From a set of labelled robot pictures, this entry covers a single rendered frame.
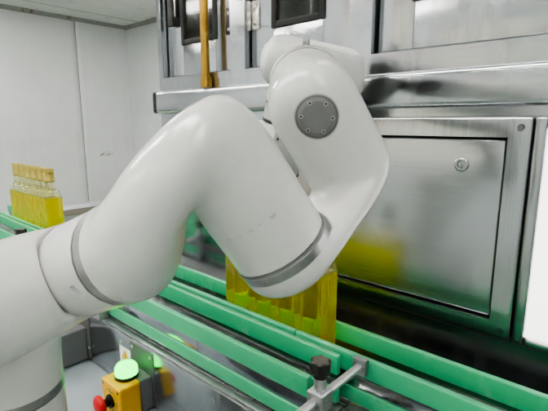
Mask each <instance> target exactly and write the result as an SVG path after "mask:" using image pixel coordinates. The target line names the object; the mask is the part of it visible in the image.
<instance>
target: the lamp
mask: <svg viewBox="0 0 548 411"><path fill-rule="evenodd" d="M138 376H139V370H138V365H137V363H136V362H135V361H134V360H122V361H120V362H118V363H117V364H116V366H115V368H114V379H115V381H117V382H131V381H133V380H135V379H136V378H137V377H138Z"/></svg>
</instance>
